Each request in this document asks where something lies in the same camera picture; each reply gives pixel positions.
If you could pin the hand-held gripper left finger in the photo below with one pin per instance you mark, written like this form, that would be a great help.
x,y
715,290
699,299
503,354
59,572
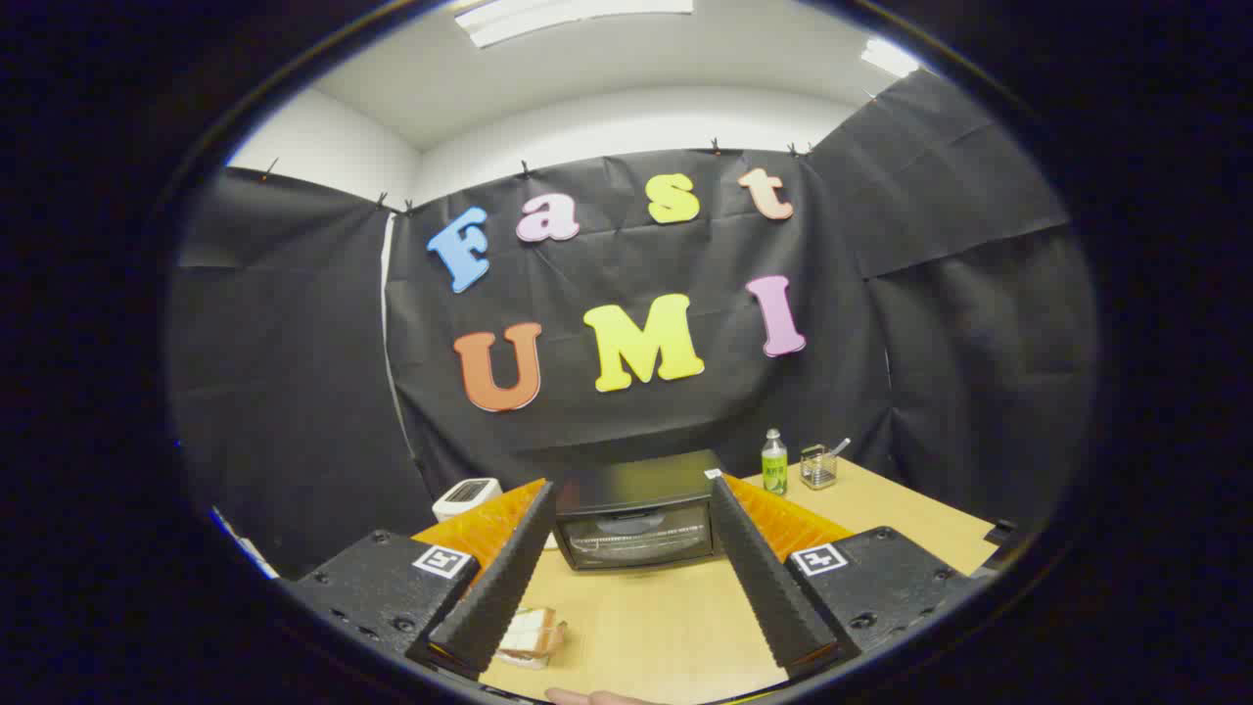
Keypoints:
x,y
504,578

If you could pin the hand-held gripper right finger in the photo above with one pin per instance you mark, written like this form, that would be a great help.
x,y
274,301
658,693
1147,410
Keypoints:
x,y
768,578

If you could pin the toast sandwich with lettuce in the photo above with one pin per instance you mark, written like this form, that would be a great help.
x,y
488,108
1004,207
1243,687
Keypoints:
x,y
533,634

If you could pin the black toaster oven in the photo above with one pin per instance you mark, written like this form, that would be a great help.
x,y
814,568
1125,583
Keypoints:
x,y
636,485

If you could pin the white pop-up toaster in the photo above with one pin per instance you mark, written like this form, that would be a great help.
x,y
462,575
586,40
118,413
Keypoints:
x,y
465,497

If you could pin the green drink bottle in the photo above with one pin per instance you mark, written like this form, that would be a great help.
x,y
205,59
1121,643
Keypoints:
x,y
774,468

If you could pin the metal spoon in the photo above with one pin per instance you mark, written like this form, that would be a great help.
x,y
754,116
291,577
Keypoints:
x,y
840,446

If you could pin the black backdrop cloth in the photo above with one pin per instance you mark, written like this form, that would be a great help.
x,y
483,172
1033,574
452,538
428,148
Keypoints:
x,y
294,392

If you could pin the small ceiling light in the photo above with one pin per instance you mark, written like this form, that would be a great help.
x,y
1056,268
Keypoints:
x,y
889,57

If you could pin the long ceiling light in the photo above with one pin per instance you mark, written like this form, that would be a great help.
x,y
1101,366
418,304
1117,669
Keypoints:
x,y
568,15

